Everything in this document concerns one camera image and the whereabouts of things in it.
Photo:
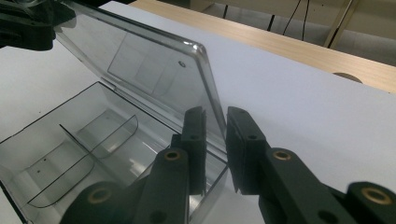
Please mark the clear plastic compartment box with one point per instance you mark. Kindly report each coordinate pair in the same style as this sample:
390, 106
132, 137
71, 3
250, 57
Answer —
140, 62

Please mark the white table cover board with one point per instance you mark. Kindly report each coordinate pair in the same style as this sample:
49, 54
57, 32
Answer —
311, 124

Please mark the black wall bracket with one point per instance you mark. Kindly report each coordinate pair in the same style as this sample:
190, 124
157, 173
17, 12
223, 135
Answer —
271, 22
225, 11

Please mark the vertical metal wall strip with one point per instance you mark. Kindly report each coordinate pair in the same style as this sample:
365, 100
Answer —
341, 23

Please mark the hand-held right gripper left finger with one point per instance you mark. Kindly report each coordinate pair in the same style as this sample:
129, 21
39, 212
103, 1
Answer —
196, 140

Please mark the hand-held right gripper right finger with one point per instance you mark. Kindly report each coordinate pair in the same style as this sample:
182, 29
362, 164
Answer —
243, 149

